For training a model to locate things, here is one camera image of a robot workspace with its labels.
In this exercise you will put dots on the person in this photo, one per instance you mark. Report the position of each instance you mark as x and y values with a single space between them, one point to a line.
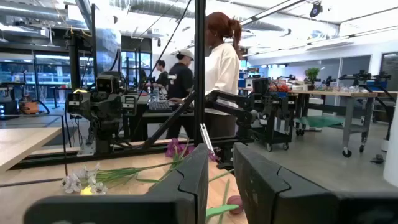
180 81
222 68
162 77

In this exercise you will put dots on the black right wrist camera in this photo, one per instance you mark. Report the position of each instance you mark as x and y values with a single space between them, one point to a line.
107 84

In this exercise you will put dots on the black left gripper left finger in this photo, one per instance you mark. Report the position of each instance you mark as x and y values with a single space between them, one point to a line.
174 199

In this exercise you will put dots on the orange shop vacuum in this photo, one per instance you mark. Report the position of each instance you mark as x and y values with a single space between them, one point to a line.
28 107

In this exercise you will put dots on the black metal rig frame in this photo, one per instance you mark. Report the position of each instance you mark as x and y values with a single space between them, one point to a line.
199 62

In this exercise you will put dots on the white blossom flower spray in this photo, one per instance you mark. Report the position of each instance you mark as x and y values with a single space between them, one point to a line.
73 183

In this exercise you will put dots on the purple orchid flower spray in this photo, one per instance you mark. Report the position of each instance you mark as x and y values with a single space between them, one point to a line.
174 147

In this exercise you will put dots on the black keyboard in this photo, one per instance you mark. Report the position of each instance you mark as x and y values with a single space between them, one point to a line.
159 107

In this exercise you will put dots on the black lab robot arm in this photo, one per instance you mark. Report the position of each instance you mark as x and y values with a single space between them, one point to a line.
362 76
230 102

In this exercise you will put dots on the wood top workbench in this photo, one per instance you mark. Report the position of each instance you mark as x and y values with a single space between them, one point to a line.
329 93

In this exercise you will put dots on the green mat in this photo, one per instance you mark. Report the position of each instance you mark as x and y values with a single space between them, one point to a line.
320 121

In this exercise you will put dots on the black wheeled cart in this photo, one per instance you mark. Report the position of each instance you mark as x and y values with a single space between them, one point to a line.
273 124

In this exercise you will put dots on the silver metal bracket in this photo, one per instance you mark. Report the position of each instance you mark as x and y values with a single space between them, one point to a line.
206 137

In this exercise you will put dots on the dark red tulip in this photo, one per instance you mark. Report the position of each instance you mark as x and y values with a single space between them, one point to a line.
236 202

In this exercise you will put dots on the yellow tulip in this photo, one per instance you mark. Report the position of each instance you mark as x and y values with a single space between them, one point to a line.
86 191

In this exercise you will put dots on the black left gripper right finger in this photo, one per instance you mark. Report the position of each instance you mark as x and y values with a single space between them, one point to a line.
280 199

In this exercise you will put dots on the green plant in dark pot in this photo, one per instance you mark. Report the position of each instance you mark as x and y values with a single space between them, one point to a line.
311 76

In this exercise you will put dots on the wooden shelf with black legs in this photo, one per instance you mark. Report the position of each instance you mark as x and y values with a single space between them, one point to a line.
25 146

